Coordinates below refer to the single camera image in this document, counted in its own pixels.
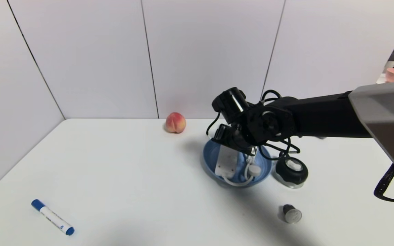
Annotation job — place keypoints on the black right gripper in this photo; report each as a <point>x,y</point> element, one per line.
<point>234,136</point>

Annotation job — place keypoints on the white power strip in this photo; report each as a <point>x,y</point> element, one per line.
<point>227,161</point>

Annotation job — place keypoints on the pink yellow peach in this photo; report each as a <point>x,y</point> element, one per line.
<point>175,123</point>

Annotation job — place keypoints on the small silver capped cylinder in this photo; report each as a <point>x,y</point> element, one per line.
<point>292,215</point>

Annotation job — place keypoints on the black and grey right robot arm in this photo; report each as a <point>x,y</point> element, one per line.
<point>320,116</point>

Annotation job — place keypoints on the blue round plate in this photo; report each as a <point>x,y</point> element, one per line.
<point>213,164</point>

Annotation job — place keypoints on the blue capped whiteboard marker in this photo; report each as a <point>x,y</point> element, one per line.
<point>53,217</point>

